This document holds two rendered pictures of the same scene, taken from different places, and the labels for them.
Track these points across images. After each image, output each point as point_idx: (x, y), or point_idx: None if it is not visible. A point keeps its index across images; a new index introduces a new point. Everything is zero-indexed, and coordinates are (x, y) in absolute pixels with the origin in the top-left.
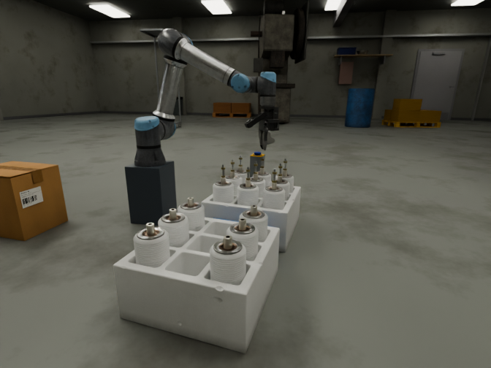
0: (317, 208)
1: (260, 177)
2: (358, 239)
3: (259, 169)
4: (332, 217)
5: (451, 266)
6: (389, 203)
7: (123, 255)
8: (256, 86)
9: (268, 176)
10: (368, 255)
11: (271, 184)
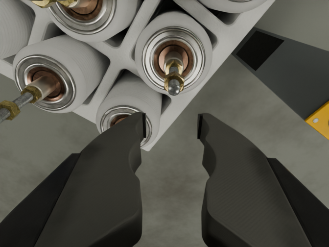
0: (188, 158)
1: (98, 27)
2: (66, 152)
3: (280, 86)
4: (146, 159)
5: (5, 192)
6: (174, 238)
7: None
8: None
9: (141, 76)
10: (18, 138)
11: (29, 47)
